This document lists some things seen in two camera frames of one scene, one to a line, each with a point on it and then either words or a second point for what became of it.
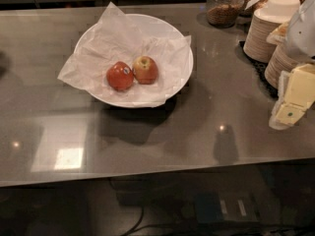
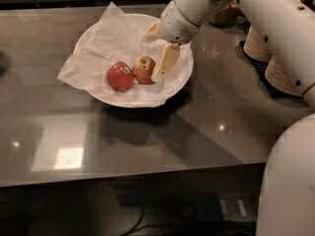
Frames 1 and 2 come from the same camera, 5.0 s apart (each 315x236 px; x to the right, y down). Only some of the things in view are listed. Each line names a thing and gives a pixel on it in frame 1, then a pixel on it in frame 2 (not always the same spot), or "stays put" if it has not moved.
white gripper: [302, 33] -> [174, 25]
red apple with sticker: [119, 76] stays put
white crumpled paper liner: [114, 40] stays put
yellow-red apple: [146, 70] stays put
